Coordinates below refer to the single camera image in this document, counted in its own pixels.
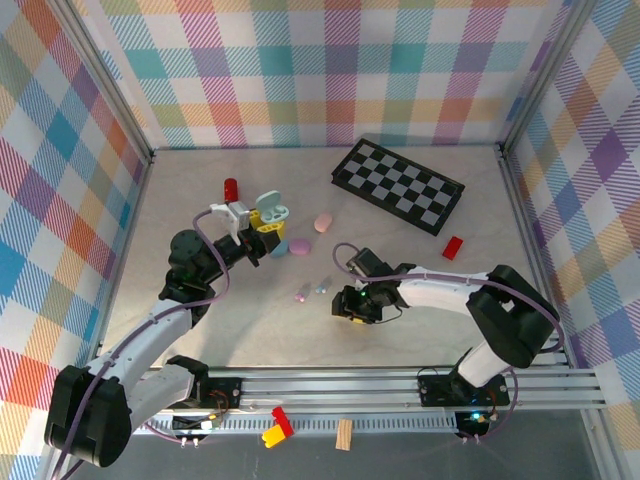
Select small black electronics board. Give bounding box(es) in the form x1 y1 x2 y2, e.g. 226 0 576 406
453 409 491 427
171 413 225 435

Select aluminium side rail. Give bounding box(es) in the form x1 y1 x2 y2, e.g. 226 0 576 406
87 149 156 374
497 144 576 369

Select black white chessboard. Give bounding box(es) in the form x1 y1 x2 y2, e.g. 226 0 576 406
330 138 466 237

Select wooden block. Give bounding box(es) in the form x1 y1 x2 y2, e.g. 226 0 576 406
335 418 354 453

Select red toy brick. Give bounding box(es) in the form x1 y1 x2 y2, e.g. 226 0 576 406
271 406 296 435
441 235 465 261

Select white slotted cable duct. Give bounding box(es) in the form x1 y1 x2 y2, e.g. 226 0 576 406
78 416 461 437

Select aluminium corner post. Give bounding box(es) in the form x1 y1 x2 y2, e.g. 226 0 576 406
497 0 604 161
49 0 156 166

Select yellow toy brick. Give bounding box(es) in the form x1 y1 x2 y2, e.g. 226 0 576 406
260 424 287 449

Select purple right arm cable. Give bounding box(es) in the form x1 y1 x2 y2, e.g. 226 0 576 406
332 242 566 444

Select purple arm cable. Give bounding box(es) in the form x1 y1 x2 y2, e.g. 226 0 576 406
332 242 566 444
47 208 232 480

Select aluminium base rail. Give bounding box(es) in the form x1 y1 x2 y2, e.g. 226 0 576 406
53 366 609 416

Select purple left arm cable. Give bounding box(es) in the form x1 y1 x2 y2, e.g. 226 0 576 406
47 208 232 480

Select mint earbud charging case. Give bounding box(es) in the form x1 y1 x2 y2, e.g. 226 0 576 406
253 189 292 226

